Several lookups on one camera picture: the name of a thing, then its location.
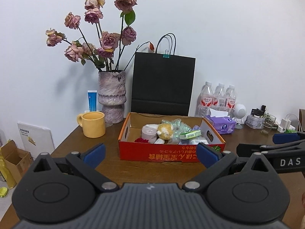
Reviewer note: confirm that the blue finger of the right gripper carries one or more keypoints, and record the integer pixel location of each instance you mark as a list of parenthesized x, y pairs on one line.
[(246, 150), (282, 138)]

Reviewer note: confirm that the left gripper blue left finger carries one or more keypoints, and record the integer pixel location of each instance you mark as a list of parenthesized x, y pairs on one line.
[(94, 156)]

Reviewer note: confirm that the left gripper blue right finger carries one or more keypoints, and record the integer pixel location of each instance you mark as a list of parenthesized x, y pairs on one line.
[(208, 155)]

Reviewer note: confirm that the translucent pill container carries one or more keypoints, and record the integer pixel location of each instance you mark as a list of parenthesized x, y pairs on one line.
[(196, 141)]

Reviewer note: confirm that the green tissue pack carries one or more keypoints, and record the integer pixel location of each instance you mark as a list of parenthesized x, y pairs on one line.
[(190, 134)]

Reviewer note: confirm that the iridescent plastic bag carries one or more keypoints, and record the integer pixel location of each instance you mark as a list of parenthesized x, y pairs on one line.
[(179, 127)]

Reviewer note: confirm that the red rose hair clip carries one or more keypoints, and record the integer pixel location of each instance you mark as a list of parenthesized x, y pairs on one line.
[(141, 140)]

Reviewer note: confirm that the yellow white plush toy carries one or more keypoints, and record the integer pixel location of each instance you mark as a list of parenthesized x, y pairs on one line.
[(164, 130)]

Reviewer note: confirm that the purple drawstring pouch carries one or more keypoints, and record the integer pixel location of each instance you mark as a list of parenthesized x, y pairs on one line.
[(196, 128)]

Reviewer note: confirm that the clear drinking glass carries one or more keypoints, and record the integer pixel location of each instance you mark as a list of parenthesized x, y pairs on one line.
[(268, 123)]

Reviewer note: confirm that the clear box with black items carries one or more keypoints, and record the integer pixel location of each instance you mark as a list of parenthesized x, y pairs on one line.
[(256, 118)]

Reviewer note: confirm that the purple tissue box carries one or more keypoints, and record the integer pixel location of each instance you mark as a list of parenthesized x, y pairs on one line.
[(221, 121)]

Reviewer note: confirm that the yellow mug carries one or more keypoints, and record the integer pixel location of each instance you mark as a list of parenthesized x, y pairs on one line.
[(92, 123)]

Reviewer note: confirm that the white robot figurine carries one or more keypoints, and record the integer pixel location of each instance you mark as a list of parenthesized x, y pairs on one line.
[(238, 114)]

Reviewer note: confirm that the water bottle middle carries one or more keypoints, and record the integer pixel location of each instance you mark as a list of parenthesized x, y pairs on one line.
[(219, 98)]

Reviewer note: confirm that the water bottle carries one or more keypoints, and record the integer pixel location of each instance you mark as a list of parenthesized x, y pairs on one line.
[(206, 100), (230, 99), (219, 98)]

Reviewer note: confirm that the water bottle right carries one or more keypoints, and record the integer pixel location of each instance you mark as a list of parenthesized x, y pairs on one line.
[(230, 99)]

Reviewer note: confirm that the red cardboard box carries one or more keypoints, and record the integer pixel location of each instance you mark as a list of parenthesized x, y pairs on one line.
[(131, 150)]

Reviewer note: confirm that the water bottle left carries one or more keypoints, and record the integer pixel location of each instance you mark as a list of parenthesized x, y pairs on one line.
[(206, 100)]

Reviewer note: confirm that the white booklet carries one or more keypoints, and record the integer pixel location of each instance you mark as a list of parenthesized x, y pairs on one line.
[(36, 139)]

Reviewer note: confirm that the blue white tube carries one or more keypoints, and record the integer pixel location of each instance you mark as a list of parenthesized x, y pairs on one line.
[(92, 100)]

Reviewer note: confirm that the purple ceramic vase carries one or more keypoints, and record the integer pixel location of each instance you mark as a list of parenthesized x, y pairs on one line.
[(112, 95)]

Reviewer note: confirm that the small cardboard box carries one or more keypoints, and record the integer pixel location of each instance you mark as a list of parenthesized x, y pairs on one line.
[(17, 160)]

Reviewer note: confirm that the black paper bag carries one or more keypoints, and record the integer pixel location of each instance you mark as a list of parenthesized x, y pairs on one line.
[(162, 83)]

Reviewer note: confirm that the white charger with cable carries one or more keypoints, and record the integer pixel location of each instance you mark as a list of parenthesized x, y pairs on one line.
[(289, 123)]

